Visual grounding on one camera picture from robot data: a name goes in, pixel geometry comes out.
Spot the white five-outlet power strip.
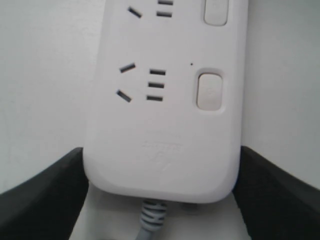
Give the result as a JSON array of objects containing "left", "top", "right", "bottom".
[{"left": 83, "top": 0, "right": 249, "bottom": 204}]

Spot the grey power cord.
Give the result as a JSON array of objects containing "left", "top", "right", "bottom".
[{"left": 134, "top": 198, "right": 168, "bottom": 240}]

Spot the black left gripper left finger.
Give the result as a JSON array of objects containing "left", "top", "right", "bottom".
[{"left": 0, "top": 147, "right": 89, "bottom": 240}]

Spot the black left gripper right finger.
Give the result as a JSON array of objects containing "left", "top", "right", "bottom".
[{"left": 232, "top": 146, "right": 320, "bottom": 240}]

